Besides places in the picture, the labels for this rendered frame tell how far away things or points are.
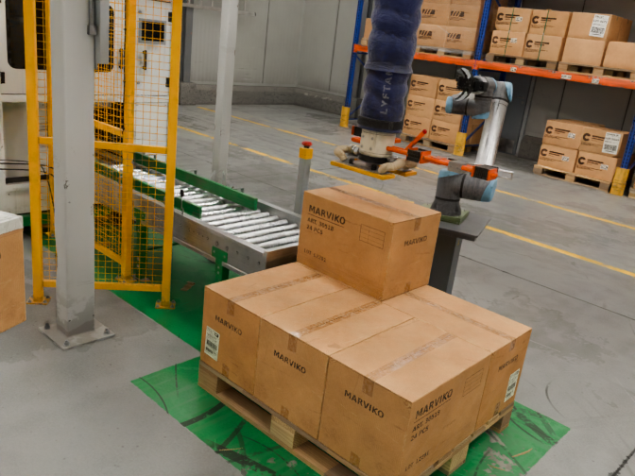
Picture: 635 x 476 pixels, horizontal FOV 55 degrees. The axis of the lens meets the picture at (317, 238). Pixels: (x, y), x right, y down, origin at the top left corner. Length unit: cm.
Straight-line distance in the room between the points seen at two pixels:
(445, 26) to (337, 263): 854
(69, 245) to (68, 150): 50
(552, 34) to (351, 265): 787
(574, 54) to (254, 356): 830
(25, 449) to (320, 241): 163
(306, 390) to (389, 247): 78
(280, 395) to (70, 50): 187
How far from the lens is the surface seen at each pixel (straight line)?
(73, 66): 323
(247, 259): 339
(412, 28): 300
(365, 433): 246
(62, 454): 283
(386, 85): 299
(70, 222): 338
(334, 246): 312
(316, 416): 262
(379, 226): 292
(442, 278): 385
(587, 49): 1023
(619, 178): 991
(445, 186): 376
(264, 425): 292
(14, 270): 238
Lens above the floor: 173
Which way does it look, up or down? 18 degrees down
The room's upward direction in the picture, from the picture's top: 7 degrees clockwise
